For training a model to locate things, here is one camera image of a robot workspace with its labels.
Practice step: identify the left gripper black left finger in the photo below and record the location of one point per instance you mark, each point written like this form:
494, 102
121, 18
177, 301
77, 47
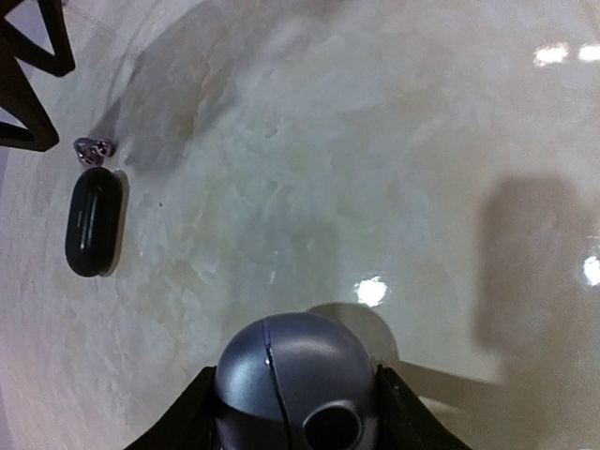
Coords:
189, 424

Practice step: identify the purple silver earbud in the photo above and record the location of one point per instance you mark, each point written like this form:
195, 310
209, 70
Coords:
93, 152

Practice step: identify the blue-grey oval charging case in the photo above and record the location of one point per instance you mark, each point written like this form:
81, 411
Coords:
296, 381

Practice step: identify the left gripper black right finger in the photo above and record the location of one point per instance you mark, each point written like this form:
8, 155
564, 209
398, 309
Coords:
405, 421

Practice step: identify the black earbud charging case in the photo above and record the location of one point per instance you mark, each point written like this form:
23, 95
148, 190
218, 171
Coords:
93, 222

